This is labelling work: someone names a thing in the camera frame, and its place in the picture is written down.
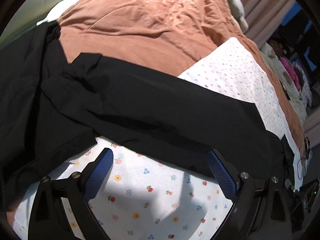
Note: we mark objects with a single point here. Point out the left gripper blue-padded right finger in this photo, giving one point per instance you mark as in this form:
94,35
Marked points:
225,174

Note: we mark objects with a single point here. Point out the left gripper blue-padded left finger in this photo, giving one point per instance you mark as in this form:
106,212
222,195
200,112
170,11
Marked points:
94,174

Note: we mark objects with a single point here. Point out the black button shirt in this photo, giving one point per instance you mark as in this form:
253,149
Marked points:
167,118

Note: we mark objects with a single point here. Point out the pile of clothes by window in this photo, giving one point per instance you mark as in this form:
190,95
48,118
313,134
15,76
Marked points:
294,70

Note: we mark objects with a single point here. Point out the white floral duvet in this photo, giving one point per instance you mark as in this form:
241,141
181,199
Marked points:
261,210

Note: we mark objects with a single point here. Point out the folded black garment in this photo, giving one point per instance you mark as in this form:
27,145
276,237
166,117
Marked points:
35,137

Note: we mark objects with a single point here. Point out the beige sheet far side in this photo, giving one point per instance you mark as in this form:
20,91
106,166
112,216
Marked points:
289,88

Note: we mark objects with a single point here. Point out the orange quilted blanket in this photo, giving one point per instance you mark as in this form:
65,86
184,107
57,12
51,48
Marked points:
166,35

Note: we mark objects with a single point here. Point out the cream plush pillow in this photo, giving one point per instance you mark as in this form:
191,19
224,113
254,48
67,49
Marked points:
238,12

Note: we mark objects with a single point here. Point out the pink curtain left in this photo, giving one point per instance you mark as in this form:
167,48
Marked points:
264,17

